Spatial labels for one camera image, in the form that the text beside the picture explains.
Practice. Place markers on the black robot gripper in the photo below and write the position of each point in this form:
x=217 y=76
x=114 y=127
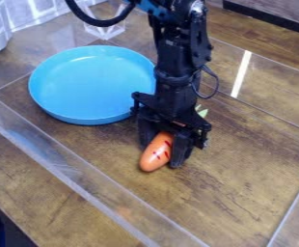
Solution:
x=174 y=98

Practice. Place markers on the orange toy carrot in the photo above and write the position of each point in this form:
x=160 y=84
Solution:
x=156 y=154

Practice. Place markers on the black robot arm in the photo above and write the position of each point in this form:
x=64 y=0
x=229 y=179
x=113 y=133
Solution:
x=177 y=23

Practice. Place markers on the blue round tray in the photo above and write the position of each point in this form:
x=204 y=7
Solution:
x=82 y=85

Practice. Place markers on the dark background board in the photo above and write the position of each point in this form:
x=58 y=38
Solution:
x=278 y=12

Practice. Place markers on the clear acrylic enclosure wall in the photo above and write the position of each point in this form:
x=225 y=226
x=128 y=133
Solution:
x=70 y=186

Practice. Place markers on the clear acrylic corner bracket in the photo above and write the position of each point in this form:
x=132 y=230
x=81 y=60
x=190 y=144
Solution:
x=102 y=12

